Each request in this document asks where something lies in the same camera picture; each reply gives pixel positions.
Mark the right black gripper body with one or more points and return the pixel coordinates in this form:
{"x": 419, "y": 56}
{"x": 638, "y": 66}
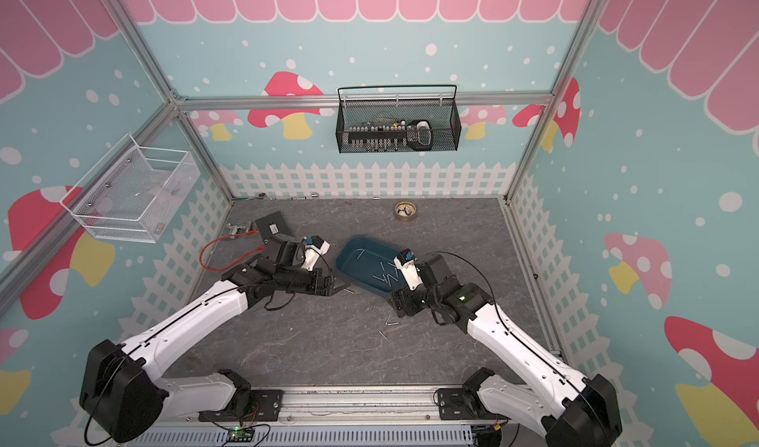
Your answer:
{"x": 414, "y": 301}

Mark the items in black basket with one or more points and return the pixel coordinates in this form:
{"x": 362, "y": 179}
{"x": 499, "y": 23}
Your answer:
{"x": 399, "y": 136}

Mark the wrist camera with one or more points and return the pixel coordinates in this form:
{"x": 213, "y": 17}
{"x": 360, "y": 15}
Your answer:
{"x": 314, "y": 249}
{"x": 405, "y": 263}

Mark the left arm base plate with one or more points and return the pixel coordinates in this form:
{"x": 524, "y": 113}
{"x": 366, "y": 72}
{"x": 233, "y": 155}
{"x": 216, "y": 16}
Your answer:
{"x": 258, "y": 405}

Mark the white wire basket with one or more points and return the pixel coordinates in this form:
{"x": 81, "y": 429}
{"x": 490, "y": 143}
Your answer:
{"x": 132, "y": 193}

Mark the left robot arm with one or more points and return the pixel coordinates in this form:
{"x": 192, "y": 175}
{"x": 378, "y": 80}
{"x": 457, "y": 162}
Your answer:
{"x": 124, "y": 388}

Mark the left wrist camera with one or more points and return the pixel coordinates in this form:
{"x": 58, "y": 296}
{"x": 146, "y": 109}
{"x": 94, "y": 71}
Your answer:
{"x": 314, "y": 249}

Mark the small green circuit board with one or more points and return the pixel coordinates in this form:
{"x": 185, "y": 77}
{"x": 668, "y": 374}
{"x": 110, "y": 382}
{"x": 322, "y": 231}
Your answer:
{"x": 240, "y": 435}

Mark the brown tape roll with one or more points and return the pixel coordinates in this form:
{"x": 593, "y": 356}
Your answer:
{"x": 405, "y": 211}

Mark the aluminium front rail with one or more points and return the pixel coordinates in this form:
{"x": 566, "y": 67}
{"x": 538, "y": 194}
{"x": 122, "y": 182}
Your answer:
{"x": 414, "y": 404}

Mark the teal plastic storage box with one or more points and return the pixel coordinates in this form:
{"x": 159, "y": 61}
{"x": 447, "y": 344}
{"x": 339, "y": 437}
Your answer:
{"x": 377, "y": 260}

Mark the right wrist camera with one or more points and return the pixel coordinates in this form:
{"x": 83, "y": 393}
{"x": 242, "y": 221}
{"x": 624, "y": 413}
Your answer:
{"x": 405, "y": 263}

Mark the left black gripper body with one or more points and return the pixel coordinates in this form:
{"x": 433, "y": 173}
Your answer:
{"x": 301, "y": 281}

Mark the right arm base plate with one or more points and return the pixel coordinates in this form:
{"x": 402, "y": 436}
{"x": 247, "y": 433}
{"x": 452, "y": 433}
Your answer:
{"x": 462, "y": 404}

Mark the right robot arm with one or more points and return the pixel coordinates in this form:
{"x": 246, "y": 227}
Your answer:
{"x": 556, "y": 401}

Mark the silver metal bracket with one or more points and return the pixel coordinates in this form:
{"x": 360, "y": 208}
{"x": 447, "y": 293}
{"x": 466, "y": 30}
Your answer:
{"x": 237, "y": 230}

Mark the black power adapter box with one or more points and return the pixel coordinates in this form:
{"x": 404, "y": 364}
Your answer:
{"x": 271, "y": 225}

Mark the black wire mesh basket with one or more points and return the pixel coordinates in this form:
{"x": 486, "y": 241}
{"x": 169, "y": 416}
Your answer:
{"x": 398, "y": 119}

